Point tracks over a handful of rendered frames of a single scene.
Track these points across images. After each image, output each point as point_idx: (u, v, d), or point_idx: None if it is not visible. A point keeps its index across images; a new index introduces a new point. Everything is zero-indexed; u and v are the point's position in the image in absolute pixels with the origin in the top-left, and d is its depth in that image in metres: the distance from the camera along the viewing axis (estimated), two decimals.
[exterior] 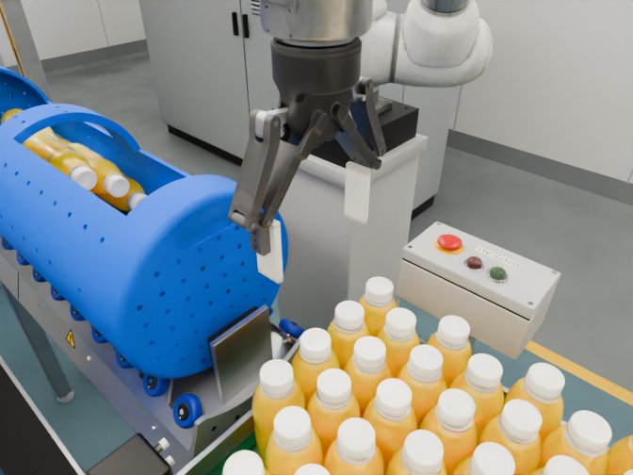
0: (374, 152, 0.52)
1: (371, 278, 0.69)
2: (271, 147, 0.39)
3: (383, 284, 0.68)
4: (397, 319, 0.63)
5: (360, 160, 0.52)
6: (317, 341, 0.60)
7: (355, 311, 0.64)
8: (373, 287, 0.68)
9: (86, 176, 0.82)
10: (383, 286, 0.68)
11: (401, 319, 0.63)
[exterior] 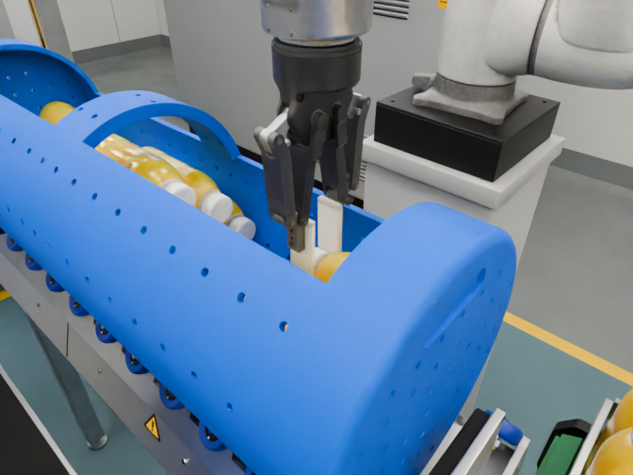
0: (346, 186, 0.50)
1: None
2: (284, 160, 0.40)
3: None
4: None
5: (332, 195, 0.50)
6: None
7: None
8: None
9: (183, 197, 0.56)
10: None
11: None
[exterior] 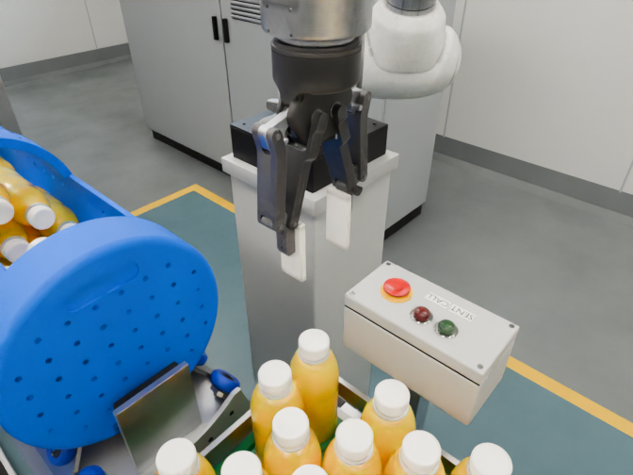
0: (355, 177, 0.51)
1: (305, 331, 0.61)
2: (280, 157, 0.40)
3: (318, 338, 0.60)
4: None
5: (340, 186, 0.51)
6: None
7: (281, 374, 0.56)
8: (306, 343, 0.60)
9: (0, 209, 0.74)
10: (317, 340, 0.60)
11: None
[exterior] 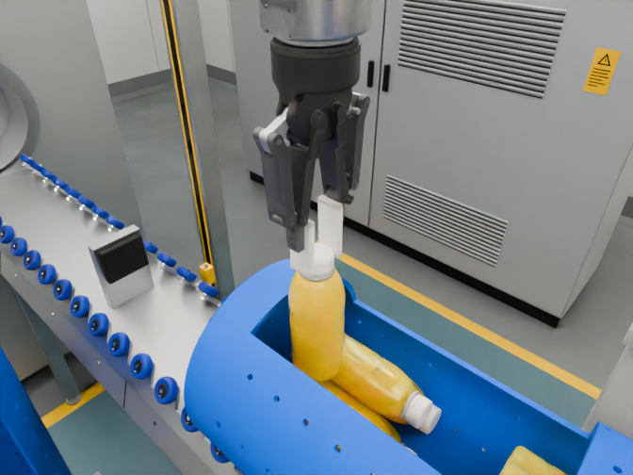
0: (346, 186, 0.50)
1: None
2: (283, 160, 0.40)
3: (321, 252, 0.52)
4: None
5: (332, 194, 0.50)
6: None
7: None
8: None
9: None
10: (320, 253, 0.52)
11: None
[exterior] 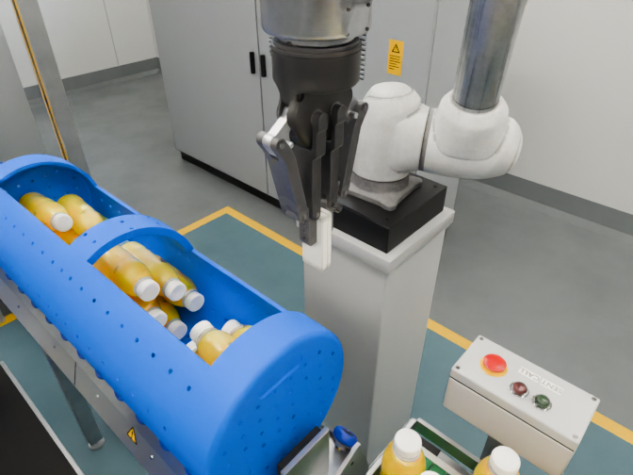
0: None
1: (63, 216, 1.05)
2: None
3: (67, 223, 1.06)
4: (197, 331, 0.80)
5: (312, 208, 0.48)
6: (227, 328, 0.85)
7: (413, 441, 0.70)
8: (58, 223, 1.05)
9: (150, 289, 0.87)
10: (66, 224, 1.06)
11: (199, 329, 0.79)
